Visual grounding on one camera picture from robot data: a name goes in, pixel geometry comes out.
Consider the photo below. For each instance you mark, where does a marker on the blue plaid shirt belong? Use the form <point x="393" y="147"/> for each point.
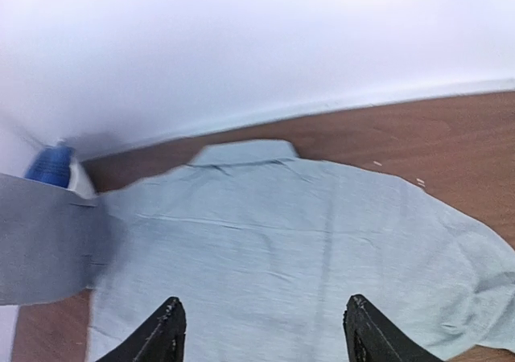
<point x="52" y="166"/>

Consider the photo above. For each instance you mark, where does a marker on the white plastic basket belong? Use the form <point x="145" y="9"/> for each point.
<point x="79" y="182"/>

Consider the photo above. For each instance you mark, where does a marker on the grey long sleeve shirt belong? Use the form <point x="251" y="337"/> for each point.
<point x="264" y="249"/>

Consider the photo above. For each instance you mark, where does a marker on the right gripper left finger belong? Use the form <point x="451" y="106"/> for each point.
<point x="160" y="338"/>

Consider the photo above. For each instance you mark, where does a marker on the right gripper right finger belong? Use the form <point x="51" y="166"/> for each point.
<point x="372" y="337"/>

